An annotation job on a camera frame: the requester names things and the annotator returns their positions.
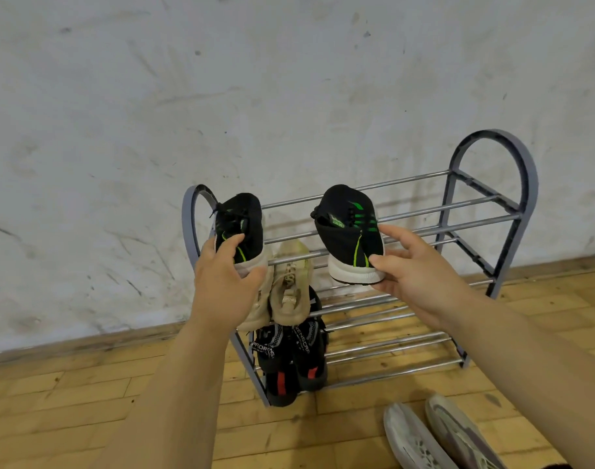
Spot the person's right hand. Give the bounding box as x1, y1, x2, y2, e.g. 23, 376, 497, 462
368, 224, 474, 333

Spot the person's left hand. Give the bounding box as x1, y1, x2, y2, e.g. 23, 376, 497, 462
189, 233, 269, 333

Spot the black shoe with dotted sole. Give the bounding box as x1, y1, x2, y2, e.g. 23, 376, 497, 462
210, 192, 271, 279

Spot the black red sneaker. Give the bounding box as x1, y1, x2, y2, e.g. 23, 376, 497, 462
291, 285, 330, 372

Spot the black green sneaker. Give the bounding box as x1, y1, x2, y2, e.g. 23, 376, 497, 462
310, 184, 386, 285

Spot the black shoe with red tab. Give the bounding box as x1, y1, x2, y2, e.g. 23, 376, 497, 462
297, 356, 329, 391
265, 368, 301, 408

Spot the grey metal shoe rack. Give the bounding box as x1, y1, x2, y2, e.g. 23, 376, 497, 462
181, 129, 539, 407

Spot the light grey sneaker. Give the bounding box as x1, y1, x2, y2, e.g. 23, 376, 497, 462
383, 403, 454, 469
424, 394, 507, 469

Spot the person's right forearm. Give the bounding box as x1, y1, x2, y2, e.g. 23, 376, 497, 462
443, 297, 595, 469

